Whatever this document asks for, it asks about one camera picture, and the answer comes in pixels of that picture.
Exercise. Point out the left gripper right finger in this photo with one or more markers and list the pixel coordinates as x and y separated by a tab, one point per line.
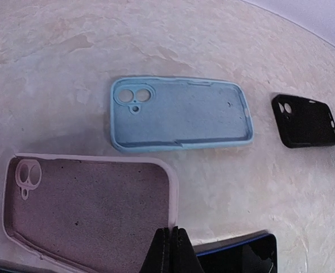
183	257

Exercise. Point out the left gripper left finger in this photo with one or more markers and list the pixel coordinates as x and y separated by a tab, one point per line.
159	255

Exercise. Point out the pink phone case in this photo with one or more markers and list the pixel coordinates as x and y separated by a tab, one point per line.
88	213

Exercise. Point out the blue-edged phone middle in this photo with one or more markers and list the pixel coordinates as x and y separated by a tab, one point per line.
255	252

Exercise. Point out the light blue phone case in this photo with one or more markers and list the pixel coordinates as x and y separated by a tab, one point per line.
151	113

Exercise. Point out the black phone case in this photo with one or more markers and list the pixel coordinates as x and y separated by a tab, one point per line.
303	122

